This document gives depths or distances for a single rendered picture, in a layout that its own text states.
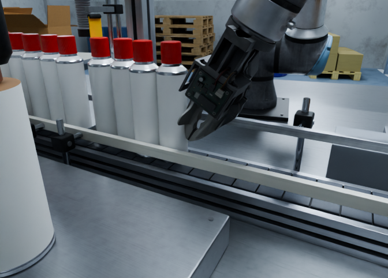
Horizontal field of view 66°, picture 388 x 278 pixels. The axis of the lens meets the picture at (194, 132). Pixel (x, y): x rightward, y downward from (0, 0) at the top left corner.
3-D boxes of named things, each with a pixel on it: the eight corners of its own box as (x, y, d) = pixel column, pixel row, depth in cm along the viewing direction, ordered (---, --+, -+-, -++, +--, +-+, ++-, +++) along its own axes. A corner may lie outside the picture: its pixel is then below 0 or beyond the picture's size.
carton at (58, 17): (-9, 66, 200) (-25, 5, 186) (41, 55, 246) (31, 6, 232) (47, 68, 193) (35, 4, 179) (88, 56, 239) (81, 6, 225)
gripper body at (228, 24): (174, 93, 43) (215, 14, 36) (201, 81, 50) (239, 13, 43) (216, 126, 41) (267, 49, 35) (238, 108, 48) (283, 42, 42)
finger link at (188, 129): (160, 137, 49) (184, 93, 44) (178, 126, 54) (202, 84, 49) (175, 149, 48) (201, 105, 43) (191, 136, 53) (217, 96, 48)
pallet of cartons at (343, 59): (348, 68, 614) (355, 32, 587) (360, 81, 507) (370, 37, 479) (301, 66, 638) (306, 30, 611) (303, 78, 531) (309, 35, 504)
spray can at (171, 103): (153, 158, 55) (147, 41, 47) (171, 148, 59) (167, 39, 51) (176, 166, 52) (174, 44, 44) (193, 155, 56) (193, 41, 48)
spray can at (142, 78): (130, 156, 55) (120, 41, 48) (142, 145, 60) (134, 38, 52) (156, 160, 54) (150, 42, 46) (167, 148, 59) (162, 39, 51)
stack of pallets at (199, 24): (135, 68, 611) (131, 15, 573) (156, 61, 700) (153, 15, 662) (201, 72, 572) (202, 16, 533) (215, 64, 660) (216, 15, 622)
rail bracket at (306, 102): (279, 196, 52) (290, 106, 46) (287, 177, 58) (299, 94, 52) (298, 202, 51) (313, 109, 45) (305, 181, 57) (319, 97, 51)
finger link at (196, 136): (174, 149, 48) (201, 105, 43) (191, 136, 53) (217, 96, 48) (189, 161, 48) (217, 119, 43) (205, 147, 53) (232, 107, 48)
